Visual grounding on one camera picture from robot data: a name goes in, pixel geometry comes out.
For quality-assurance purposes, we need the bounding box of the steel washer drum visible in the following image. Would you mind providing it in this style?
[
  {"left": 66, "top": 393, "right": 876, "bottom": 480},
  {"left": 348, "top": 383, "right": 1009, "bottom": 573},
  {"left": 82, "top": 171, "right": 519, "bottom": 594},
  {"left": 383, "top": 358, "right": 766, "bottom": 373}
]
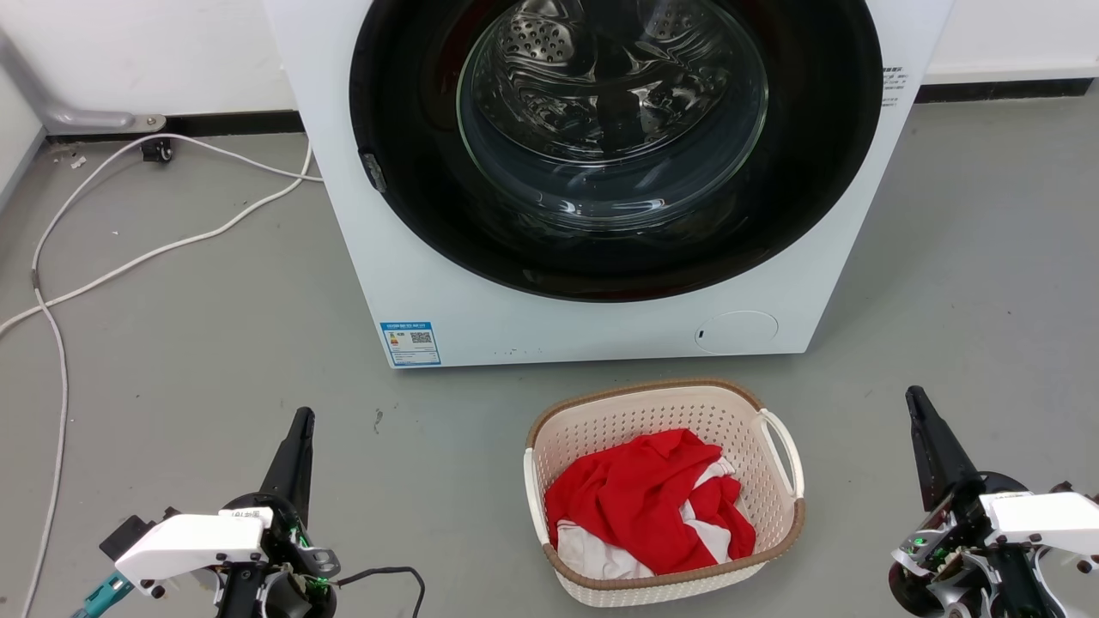
[{"left": 458, "top": 0, "right": 769, "bottom": 217}]

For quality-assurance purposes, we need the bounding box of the cream perforated laundry basket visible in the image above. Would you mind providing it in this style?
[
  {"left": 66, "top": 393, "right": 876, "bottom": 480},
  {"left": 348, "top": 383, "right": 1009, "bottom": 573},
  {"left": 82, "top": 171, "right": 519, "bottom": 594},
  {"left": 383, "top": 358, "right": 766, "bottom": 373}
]
[{"left": 524, "top": 379, "right": 806, "bottom": 609}]

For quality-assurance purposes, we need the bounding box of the thick white power cable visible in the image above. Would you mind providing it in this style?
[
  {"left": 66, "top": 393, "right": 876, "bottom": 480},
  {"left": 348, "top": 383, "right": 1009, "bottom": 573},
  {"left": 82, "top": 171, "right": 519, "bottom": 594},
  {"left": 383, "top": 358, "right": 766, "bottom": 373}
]
[{"left": 0, "top": 137, "right": 315, "bottom": 337}]

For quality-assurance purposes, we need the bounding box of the thin white cable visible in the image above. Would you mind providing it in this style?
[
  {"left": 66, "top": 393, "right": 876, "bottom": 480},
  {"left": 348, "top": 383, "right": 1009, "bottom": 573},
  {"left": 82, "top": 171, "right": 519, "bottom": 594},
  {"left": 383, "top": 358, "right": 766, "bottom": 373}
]
[{"left": 19, "top": 133, "right": 325, "bottom": 618}]

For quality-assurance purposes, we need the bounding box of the black baseboard strip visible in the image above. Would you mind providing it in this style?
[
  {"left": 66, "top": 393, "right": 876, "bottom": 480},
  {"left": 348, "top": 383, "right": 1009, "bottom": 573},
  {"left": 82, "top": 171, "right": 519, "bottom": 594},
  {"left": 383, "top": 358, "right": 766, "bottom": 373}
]
[
  {"left": 47, "top": 110, "right": 306, "bottom": 143},
  {"left": 914, "top": 78, "right": 1094, "bottom": 105}
]

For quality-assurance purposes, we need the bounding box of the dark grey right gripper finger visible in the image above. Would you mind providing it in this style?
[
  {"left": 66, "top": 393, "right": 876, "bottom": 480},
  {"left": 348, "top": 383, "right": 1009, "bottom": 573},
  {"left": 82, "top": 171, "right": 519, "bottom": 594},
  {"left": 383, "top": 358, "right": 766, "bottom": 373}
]
[{"left": 905, "top": 385, "right": 981, "bottom": 513}]

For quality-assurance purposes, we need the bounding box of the teal cable connector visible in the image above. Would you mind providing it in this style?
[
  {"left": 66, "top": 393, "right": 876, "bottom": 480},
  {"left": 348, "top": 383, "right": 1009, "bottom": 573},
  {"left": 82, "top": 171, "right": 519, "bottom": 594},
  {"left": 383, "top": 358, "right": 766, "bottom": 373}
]
[{"left": 72, "top": 573, "right": 135, "bottom": 618}]

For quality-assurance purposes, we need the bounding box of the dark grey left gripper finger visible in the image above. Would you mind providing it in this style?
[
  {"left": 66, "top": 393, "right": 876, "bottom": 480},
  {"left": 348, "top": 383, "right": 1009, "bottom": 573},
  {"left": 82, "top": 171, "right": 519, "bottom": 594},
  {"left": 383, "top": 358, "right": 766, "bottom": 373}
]
[{"left": 258, "top": 407, "right": 317, "bottom": 526}]

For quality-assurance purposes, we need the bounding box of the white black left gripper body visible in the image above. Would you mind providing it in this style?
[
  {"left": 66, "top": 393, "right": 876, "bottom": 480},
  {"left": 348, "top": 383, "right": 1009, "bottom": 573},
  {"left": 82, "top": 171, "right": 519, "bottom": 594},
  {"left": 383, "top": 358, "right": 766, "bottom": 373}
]
[{"left": 114, "top": 493, "right": 342, "bottom": 618}]

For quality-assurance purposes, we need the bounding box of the white front-load washing machine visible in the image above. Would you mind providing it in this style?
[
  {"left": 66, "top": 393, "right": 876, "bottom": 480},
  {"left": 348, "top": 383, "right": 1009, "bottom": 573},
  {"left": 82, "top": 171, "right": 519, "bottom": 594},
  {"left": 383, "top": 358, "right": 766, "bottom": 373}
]
[{"left": 262, "top": 0, "right": 956, "bottom": 370}]

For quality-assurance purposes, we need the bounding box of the black round washer door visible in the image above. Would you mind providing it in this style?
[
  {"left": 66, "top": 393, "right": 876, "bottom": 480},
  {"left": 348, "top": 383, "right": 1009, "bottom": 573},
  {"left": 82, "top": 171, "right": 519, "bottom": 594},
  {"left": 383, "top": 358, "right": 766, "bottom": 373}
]
[{"left": 349, "top": 0, "right": 883, "bottom": 303}]

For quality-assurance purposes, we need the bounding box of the blue energy label sticker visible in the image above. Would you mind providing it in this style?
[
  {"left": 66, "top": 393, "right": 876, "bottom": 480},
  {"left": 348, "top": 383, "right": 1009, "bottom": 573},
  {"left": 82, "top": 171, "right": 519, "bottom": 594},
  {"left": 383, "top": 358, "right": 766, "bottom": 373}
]
[{"left": 380, "top": 322, "right": 441, "bottom": 367}]

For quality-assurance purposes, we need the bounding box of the small black camera box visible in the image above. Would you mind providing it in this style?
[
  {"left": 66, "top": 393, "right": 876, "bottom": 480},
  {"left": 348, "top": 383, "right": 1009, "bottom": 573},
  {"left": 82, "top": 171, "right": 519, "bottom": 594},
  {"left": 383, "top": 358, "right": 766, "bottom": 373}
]
[{"left": 100, "top": 513, "right": 157, "bottom": 560}]

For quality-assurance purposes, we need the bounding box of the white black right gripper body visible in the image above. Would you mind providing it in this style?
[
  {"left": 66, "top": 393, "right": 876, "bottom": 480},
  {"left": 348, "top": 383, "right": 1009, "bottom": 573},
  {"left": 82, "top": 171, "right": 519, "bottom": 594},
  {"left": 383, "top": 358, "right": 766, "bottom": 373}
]
[{"left": 888, "top": 470, "right": 1099, "bottom": 618}]

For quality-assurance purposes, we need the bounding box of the round white filter cover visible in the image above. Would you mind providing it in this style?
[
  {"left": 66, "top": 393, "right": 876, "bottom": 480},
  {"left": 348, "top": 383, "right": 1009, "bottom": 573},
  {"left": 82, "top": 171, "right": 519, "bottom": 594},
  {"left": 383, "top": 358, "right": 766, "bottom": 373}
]
[{"left": 695, "top": 311, "right": 780, "bottom": 354}]

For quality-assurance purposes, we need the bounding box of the red garment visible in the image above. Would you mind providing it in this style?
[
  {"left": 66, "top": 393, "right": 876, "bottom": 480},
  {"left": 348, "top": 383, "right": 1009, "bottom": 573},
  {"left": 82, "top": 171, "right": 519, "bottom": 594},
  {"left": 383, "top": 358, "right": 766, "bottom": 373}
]
[{"left": 543, "top": 429, "right": 756, "bottom": 576}]

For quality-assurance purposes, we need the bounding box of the grey drain pipe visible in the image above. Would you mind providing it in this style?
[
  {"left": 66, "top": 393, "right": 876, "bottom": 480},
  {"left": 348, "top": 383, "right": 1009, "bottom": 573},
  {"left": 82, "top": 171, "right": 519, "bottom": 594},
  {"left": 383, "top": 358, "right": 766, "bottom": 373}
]
[{"left": 0, "top": 30, "right": 167, "bottom": 135}]

